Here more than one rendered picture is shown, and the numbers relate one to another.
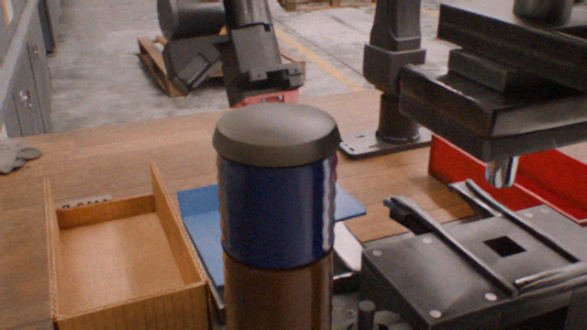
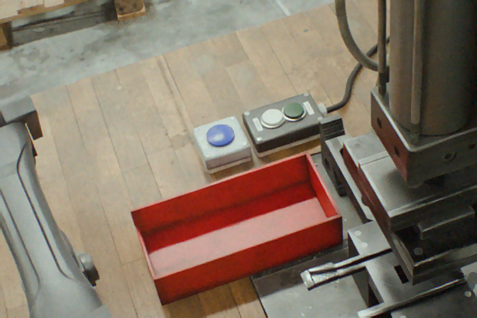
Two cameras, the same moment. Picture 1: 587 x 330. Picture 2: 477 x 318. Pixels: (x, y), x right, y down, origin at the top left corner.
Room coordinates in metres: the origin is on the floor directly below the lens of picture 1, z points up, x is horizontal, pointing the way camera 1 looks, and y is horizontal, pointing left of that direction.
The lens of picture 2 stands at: (0.47, 0.45, 1.91)
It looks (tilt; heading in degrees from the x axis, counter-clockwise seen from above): 48 degrees down; 281
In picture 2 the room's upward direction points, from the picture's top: 10 degrees counter-clockwise
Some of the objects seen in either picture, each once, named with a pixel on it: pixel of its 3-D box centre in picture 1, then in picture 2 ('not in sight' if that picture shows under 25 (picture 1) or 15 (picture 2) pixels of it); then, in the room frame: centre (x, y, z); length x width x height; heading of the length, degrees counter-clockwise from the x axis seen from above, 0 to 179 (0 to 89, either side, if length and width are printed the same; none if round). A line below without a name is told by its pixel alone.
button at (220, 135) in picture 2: not in sight; (221, 138); (0.66, -0.45, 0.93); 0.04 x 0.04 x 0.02
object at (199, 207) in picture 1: (227, 227); not in sight; (0.52, 0.07, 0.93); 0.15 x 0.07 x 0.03; 24
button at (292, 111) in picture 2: not in sight; (294, 113); (0.56, -0.49, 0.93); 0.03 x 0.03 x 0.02
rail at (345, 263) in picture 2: (529, 237); (386, 253); (0.43, -0.21, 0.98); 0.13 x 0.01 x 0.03; 23
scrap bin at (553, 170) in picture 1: (528, 184); (236, 226); (0.63, -0.29, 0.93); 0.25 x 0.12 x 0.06; 23
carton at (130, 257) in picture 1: (116, 258); not in sight; (0.47, 0.18, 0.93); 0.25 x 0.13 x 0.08; 23
